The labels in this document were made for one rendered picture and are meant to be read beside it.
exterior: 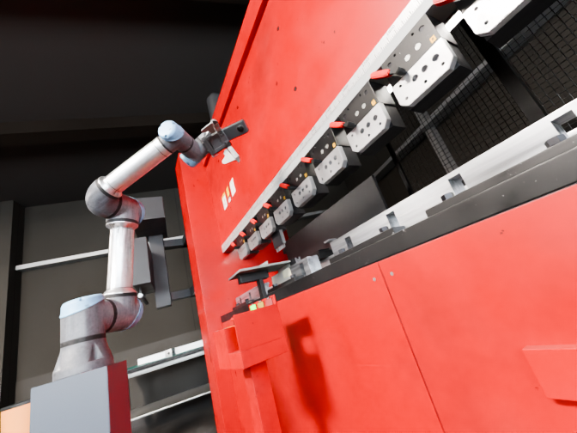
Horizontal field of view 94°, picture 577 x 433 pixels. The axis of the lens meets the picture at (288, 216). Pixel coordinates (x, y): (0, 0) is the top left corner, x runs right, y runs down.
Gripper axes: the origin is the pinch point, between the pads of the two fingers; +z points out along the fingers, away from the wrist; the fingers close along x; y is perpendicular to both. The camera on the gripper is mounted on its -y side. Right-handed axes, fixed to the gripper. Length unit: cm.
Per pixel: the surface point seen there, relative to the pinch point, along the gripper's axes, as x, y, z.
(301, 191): -34.7, -15.9, -10.8
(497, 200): -21, -29, 62
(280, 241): -61, 3, -28
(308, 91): -3.0, -38.5, -16.5
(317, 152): -21.7, -27.1, -4.9
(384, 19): 8, -54, 15
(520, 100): -45, -110, 11
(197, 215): -57, 44, -127
